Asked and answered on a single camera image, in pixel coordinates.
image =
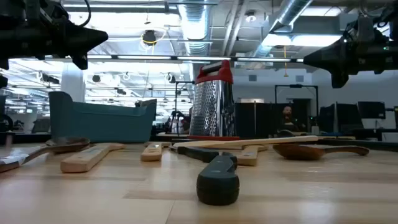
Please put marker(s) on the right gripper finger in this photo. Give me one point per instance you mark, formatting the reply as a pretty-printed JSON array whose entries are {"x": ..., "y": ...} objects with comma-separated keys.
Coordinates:
[
  {"x": 331, "y": 67},
  {"x": 329, "y": 53}
]

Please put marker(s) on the black table frame rails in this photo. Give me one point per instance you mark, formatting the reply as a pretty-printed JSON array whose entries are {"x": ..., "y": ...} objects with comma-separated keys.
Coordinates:
[{"x": 357, "y": 144}]

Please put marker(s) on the long overhead light bar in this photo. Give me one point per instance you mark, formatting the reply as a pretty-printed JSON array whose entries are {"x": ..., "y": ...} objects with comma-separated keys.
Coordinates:
[{"x": 202, "y": 58}]

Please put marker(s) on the black partition panel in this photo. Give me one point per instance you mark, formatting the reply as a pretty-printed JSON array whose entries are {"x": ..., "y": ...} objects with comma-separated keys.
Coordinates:
[{"x": 264, "y": 121}]

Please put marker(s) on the wooden slotted spatula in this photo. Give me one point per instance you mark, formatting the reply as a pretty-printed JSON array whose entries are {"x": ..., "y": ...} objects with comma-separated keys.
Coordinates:
[{"x": 247, "y": 157}]

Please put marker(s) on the white building column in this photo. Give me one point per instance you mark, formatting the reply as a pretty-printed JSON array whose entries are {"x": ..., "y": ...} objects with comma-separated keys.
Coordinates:
[{"x": 73, "y": 84}]

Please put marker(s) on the wooden fork spatula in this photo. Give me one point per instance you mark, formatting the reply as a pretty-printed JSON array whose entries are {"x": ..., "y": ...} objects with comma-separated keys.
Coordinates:
[{"x": 84, "y": 160}]

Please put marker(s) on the black metal frame stand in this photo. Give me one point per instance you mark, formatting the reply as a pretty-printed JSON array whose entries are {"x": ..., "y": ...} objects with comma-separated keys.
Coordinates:
[
  {"x": 176, "y": 105},
  {"x": 295, "y": 86}
]

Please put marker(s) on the dark screen panel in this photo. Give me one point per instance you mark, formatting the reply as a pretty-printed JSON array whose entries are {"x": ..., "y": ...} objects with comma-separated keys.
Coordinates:
[{"x": 345, "y": 118}]

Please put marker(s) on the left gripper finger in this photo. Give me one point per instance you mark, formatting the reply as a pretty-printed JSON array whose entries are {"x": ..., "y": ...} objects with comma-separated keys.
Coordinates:
[
  {"x": 84, "y": 46},
  {"x": 87, "y": 34}
]

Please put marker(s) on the long wooden spatula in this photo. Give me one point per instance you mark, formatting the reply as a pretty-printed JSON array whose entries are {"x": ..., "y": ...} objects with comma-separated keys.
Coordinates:
[{"x": 248, "y": 142}]

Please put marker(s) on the silver ventilation duct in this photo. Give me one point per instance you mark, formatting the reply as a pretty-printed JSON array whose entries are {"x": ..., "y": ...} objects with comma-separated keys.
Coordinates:
[
  {"x": 194, "y": 25},
  {"x": 289, "y": 12}
]

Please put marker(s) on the black computer monitor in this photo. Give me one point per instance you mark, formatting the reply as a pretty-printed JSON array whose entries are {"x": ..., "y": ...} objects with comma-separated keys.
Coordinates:
[{"x": 371, "y": 110}]

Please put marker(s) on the person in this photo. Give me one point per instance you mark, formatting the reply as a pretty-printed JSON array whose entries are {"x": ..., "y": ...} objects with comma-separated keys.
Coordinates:
[{"x": 287, "y": 116}]

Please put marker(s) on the teal plastic bin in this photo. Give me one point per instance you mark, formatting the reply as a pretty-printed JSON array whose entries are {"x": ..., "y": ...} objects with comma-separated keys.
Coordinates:
[{"x": 102, "y": 124}]

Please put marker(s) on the dark wooden spoon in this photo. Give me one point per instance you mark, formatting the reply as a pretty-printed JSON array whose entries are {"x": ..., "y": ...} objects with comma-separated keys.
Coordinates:
[
  {"x": 295, "y": 152},
  {"x": 68, "y": 144}
]

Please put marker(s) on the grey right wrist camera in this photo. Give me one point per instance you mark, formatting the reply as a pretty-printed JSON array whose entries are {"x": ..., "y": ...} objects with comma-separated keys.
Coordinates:
[{"x": 365, "y": 28}]

